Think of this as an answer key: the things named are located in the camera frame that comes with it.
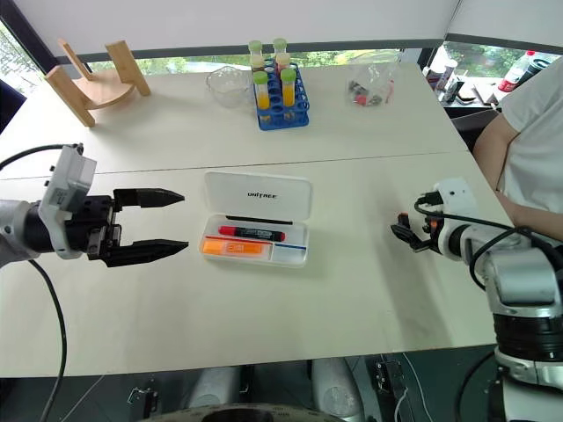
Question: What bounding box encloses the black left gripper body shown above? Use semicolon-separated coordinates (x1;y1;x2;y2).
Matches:
64;195;123;264

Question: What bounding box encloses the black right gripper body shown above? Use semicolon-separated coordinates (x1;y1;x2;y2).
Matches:
417;211;443;255

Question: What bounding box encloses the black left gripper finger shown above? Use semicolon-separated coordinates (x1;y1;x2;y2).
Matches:
113;187;186;212
105;238;191;269

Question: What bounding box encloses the orange highlighter marker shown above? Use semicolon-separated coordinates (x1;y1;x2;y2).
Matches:
201;238;271;258

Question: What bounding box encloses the red marker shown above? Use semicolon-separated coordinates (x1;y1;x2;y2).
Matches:
217;224;288;244

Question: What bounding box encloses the white plastic pencil case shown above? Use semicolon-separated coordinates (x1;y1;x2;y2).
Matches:
201;171;314;270

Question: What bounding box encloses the thin black pen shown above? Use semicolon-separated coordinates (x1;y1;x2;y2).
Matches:
224;215;294;225

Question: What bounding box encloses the wooden stand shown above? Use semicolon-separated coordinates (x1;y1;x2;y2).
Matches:
44;38;152;129

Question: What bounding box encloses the white eraser with blue edge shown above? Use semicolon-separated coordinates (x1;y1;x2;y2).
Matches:
270;244;308;266

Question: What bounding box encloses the black table clamp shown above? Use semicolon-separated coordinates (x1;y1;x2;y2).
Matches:
128;385;160;415
372;359;406;397

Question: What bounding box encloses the clear plastic bag with parts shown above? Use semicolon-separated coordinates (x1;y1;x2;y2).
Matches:
343;62;398;110

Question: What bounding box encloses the person in white t-shirt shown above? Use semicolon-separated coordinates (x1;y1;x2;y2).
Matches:
498;55;563;216

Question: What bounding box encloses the green-capped tube with orange liquid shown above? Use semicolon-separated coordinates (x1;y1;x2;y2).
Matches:
280;67;296;109
252;70;269;111

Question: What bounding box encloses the silver robot leg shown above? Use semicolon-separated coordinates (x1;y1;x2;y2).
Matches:
311;357;367;419
187;365;241;415

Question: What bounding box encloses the blue test tube rack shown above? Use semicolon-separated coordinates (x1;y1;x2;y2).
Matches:
252;62;311;132

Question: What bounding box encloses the red and white bottle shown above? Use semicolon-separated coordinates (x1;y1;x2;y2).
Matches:
498;49;538;93

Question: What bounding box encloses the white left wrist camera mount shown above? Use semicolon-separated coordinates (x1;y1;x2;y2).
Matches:
37;143;99;260

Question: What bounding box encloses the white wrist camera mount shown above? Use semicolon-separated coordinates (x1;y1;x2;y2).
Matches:
428;177;479;221
37;143;99;260

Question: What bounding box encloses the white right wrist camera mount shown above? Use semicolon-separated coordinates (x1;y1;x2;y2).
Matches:
428;177;479;221

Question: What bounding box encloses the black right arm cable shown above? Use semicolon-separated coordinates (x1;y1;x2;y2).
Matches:
414;196;563;291

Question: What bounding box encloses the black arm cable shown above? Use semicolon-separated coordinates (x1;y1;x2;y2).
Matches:
0;142;84;422
414;196;563;291

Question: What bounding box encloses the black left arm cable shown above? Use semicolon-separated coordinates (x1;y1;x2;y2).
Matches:
0;142;84;422

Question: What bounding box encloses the thin white cable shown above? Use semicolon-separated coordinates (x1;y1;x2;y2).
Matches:
393;351;435;422

